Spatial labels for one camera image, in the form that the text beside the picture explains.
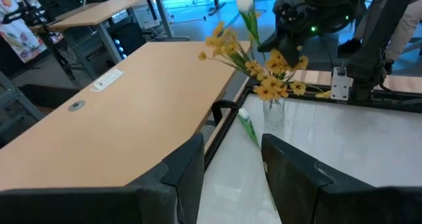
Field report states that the white label on desk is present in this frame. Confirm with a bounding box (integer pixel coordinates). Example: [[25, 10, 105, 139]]
[[90, 68, 125, 93]]

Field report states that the black computer tower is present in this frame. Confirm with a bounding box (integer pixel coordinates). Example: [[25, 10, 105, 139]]
[[107, 22, 148, 61]]

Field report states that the clear cut-glass vase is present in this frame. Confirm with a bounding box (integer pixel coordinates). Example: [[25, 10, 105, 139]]
[[262, 97, 286, 128]]

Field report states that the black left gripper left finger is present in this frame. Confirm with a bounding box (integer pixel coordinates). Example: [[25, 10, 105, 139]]
[[0, 133, 206, 224]]

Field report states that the large tan wooden desk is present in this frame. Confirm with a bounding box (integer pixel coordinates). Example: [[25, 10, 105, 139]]
[[0, 41, 252, 192]]

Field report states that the black arched cable guide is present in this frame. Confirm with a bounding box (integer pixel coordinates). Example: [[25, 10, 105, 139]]
[[210, 99, 241, 126]]

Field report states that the yellow artificial flower bunch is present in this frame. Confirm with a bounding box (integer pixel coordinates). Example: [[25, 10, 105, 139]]
[[197, 20, 332, 110]]

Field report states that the tan desk with grey legs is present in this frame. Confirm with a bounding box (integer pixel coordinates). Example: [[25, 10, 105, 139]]
[[29, 0, 191, 82]]

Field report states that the white artificial tulip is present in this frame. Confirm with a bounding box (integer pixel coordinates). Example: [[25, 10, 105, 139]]
[[234, 0, 266, 62], [237, 107, 261, 148]]

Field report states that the grey desk cable grommet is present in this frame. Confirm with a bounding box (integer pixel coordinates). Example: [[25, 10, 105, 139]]
[[67, 99, 86, 113]]

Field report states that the black aluminium table frame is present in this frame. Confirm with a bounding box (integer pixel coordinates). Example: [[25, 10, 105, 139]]
[[202, 78, 422, 171]]

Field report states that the white colourful floral cloth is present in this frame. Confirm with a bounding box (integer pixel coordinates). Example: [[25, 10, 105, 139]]
[[0, 0, 47, 64]]

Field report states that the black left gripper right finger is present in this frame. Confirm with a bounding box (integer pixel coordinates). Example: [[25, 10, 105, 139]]
[[261, 134, 422, 224]]

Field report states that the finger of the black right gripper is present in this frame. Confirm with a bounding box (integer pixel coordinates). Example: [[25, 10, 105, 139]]
[[256, 31, 285, 53], [280, 36, 301, 69]]

